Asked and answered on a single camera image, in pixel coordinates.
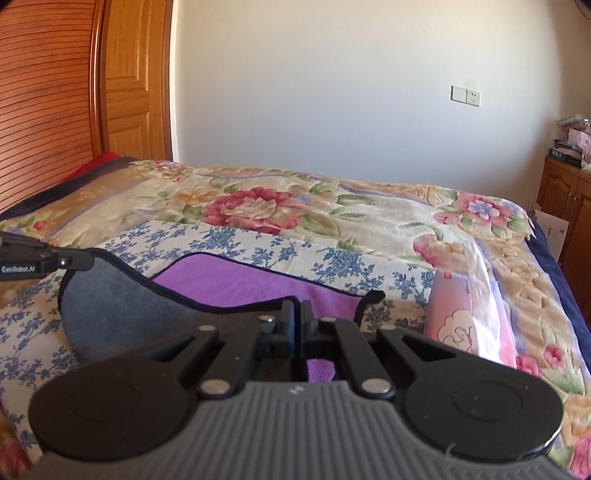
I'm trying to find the floral quilted blanket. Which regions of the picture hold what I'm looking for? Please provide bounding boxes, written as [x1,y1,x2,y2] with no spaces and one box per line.
[0,157,591,480]

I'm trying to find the wooden cabinet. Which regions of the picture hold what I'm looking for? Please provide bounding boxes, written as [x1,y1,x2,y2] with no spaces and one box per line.
[534,154,591,326]

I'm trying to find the pink printed pillow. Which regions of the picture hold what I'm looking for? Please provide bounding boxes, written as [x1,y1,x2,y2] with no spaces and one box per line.
[423,240,519,371]

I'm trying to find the wooden panel door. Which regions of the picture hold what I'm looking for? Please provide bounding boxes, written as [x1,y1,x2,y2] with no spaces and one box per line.
[98,0,180,162]

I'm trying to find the blue floral white sheet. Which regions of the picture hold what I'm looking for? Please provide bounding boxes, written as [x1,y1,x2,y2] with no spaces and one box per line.
[0,219,437,462]

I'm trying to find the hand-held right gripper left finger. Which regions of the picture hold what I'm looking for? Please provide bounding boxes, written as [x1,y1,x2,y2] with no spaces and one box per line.
[152,300,297,399]

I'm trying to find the red cloth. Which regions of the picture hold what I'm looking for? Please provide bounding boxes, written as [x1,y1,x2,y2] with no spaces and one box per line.
[59,151,126,186]

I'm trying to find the purple and grey towel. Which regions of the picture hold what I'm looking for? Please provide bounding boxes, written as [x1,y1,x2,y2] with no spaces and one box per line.
[58,251,387,384]

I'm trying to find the dark book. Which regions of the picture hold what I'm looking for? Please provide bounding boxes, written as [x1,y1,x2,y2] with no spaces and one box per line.
[547,147,586,168]

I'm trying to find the pink box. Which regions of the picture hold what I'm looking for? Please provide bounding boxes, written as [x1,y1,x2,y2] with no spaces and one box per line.
[567,128,591,152]

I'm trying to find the slatted wooden headboard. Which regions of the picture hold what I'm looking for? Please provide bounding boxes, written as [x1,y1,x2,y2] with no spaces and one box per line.
[0,0,106,214]

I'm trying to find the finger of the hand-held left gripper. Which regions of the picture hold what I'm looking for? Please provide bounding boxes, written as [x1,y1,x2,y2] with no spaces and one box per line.
[46,247,96,271]

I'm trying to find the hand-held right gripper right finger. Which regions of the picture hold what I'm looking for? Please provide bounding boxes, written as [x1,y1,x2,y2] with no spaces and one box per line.
[300,300,459,399]

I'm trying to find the white cardboard sheet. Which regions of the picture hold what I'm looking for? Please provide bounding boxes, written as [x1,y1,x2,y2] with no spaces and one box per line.
[532,209,570,262]

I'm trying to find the clear plastic bag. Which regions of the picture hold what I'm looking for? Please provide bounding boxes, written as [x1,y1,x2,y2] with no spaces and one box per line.
[556,114,591,136]

